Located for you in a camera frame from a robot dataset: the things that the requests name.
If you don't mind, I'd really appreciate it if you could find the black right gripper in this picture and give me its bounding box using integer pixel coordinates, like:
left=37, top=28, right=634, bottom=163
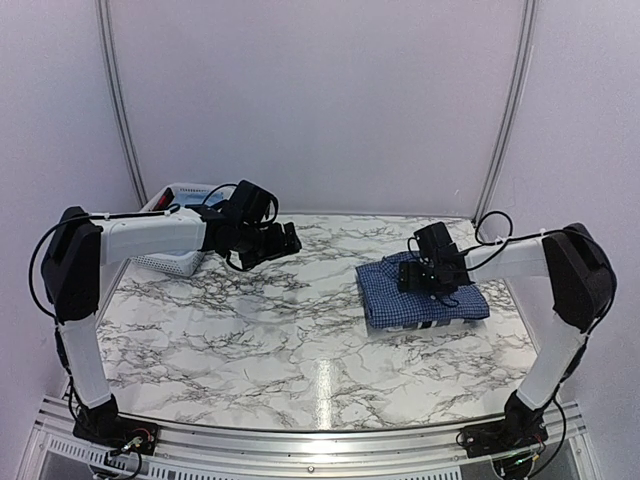
left=399, top=261, right=455, bottom=291

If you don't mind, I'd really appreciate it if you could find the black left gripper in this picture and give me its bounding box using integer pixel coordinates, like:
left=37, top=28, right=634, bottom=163
left=235, top=221, right=301, bottom=269

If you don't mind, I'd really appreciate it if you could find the blue checked shirt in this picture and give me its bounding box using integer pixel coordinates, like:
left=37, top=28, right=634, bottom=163
left=356, top=251, right=490, bottom=330

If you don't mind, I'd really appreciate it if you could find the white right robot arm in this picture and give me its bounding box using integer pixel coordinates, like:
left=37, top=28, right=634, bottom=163
left=397, top=223, right=617, bottom=448

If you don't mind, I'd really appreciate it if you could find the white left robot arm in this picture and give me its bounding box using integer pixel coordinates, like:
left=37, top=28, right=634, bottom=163
left=41, top=202, right=301, bottom=445

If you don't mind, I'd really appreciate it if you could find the black white plaid shirt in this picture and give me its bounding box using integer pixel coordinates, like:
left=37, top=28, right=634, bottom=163
left=383, top=319, right=478, bottom=333

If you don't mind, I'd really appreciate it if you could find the white plastic basket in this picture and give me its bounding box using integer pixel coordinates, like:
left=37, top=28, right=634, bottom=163
left=130, top=183, right=234, bottom=277

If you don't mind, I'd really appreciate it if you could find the light blue folded shirt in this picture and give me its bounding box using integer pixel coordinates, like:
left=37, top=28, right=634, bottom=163
left=171, top=191, right=226, bottom=206

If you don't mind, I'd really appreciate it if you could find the red black folded garment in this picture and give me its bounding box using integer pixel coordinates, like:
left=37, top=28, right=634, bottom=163
left=153, top=189, right=174, bottom=211

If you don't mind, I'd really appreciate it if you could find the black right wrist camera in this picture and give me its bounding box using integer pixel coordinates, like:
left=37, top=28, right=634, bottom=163
left=414, top=221, right=458, bottom=264

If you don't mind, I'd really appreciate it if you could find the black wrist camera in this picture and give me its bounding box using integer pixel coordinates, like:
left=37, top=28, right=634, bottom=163
left=228, top=180, right=279, bottom=228
left=414, top=221, right=458, bottom=264

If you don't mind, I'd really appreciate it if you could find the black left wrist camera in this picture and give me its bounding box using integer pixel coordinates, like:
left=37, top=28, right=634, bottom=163
left=228, top=180, right=279, bottom=228

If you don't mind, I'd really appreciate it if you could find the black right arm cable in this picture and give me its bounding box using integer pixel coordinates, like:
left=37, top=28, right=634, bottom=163
left=473, top=209, right=515, bottom=246

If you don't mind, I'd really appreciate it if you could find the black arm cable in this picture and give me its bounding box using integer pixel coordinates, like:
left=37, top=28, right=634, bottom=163
left=28, top=182, right=239, bottom=321
left=473, top=209, right=515, bottom=246

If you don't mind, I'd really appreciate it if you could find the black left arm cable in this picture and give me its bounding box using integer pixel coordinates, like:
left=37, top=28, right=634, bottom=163
left=28, top=182, right=239, bottom=321

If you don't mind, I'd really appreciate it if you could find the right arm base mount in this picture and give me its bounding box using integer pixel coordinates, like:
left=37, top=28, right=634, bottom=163
left=456, top=420, right=548, bottom=458

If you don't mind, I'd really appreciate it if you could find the right aluminium wall post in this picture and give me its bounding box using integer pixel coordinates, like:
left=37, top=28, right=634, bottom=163
left=472, top=0, right=539, bottom=224

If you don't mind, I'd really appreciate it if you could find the aluminium wall post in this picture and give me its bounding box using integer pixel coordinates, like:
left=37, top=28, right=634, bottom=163
left=95, top=0, right=148, bottom=207
left=472, top=0, right=539, bottom=224

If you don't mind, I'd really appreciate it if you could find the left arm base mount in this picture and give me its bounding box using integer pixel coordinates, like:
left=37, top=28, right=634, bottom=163
left=73, top=417, right=159, bottom=455

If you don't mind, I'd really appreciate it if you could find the left aluminium wall post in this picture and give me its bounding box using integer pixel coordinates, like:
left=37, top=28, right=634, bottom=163
left=95, top=0, right=148, bottom=207

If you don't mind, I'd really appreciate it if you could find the aluminium front rail frame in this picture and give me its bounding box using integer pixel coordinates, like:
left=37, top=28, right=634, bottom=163
left=17, top=397, right=603, bottom=479

